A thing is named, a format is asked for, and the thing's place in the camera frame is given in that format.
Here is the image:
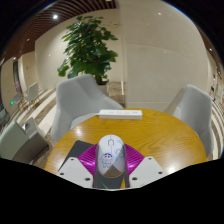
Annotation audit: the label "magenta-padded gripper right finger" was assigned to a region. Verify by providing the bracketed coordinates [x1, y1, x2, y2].
[109, 144, 167, 190]

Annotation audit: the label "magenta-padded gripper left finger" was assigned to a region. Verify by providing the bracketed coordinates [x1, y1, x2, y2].
[56, 143, 110, 190]

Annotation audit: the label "white cartoon-print computer mouse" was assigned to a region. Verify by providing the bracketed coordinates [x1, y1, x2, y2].
[95, 134, 127, 178]

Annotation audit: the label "black mouse pad green lines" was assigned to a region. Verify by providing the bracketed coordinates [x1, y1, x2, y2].
[58, 139, 98, 172]

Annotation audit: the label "white power strip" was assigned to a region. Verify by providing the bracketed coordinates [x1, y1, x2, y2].
[98, 109, 144, 120]

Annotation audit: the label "grey-green armchair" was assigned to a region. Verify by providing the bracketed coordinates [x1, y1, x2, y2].
[0, 116, 50, 164]

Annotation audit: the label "grey shell chair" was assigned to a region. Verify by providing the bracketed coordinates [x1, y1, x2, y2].
[163, 84, 214, 158]
[50, 73, 124, 143]

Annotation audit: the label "white chair wooden legs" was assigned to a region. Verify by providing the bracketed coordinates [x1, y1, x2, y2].
[12, 92, 24, 109]
[23, 81, 41, 108]

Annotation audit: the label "green potted plant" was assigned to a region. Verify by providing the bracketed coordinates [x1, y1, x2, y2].
[57, 14, 119, 96]

